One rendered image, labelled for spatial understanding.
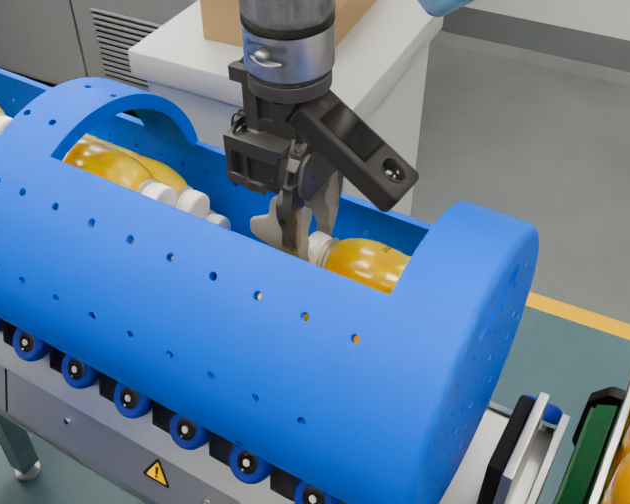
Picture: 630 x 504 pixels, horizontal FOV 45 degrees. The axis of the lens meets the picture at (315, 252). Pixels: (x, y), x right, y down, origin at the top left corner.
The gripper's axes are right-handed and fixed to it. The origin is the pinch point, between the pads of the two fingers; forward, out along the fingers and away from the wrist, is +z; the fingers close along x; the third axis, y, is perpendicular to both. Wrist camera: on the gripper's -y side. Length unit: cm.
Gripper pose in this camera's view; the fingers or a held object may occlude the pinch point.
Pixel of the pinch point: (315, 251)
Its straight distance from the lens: 75.5
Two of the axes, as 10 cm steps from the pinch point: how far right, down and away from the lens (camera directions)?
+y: -8.6, -3.4, 3.8
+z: 0.2, 7.3, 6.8
